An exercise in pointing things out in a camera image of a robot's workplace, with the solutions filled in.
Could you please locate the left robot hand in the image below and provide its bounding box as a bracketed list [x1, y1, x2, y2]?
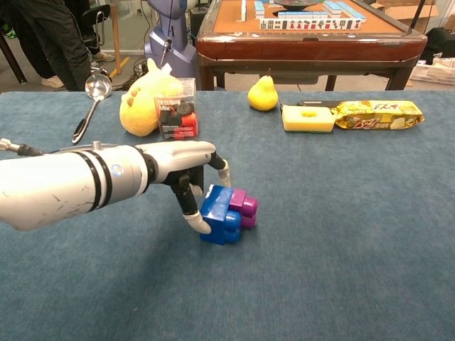
[136, 140, 231, 234]

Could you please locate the clear box of capsules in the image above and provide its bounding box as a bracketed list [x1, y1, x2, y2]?
[154, 77, 200, 142]

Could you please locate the blue building block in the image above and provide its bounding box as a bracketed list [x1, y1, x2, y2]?
[198, 183, 246, 246]

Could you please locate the yellow sponge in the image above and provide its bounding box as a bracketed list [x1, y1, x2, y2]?
[282, 104, 336, 134]

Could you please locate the brown mahjong table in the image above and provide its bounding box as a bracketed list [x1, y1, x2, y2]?
[196, 0, 428, 92]

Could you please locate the person in black trousers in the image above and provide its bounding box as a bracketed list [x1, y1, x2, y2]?
[0, 0, 92, 92]

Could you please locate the black metal chair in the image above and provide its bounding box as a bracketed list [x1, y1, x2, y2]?
[82, 4, 112, 47]

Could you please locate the person in tan shoes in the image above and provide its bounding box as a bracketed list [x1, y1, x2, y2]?
[69, 0, 117, 63]

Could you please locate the gold snack packet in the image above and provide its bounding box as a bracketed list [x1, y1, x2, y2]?
[330, 100, 425, 131]

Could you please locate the purple building block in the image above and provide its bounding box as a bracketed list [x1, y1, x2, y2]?
[229, 188, 259, 229]

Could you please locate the black pole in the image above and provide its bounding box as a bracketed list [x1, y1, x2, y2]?
[409, 0, 427, 33]

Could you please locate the face-showing mahjong tile row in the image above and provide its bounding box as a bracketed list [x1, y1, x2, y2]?
[259, 18, 363, 31]

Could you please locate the dark furniture leg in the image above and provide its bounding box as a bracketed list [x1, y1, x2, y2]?
[0, 33, 28, 85]

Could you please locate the dark bowl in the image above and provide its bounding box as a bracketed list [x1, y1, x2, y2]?
[273, 0, 319, 11]

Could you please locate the yellow plush toy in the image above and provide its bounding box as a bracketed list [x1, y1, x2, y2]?
[119, 58, 186, 138]

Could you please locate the black bag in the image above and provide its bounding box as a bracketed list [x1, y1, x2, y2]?
[422, 27, 455, 65]

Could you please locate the lavender robot base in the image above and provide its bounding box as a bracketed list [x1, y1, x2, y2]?
[144, 0, 198, 90]

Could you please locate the yellow pear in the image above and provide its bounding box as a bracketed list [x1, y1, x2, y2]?
[247, 68, 279, 112]

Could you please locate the wooden post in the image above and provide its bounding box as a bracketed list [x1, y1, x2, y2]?
[109, 0, 123, 75]

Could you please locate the steel ladle black handle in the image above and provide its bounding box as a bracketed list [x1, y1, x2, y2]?
[71, 73, 113, 145]

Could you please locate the white plastic basket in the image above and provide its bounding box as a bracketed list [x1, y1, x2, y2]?
[409, 63, 455, 86]

